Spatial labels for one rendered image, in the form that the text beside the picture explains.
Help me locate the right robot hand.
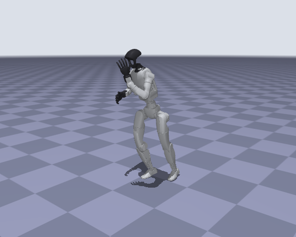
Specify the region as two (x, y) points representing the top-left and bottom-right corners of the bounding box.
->
(115, 90), (127, 104)

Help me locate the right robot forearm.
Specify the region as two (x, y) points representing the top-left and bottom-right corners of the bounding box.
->
(125, 88), (132, 96)

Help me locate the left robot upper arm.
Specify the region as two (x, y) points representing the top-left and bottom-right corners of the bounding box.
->
(139, 71), (154, 100)

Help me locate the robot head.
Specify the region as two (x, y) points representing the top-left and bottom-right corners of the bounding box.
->
(125, 49), (145, 73)

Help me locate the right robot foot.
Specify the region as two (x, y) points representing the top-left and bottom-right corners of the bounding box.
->
(141, 167), (157, 179)

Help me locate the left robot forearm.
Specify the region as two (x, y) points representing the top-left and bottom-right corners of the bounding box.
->
(126, 77), (148, 98)

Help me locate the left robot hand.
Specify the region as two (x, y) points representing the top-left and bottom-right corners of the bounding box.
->
(117, 58), (132, 82)

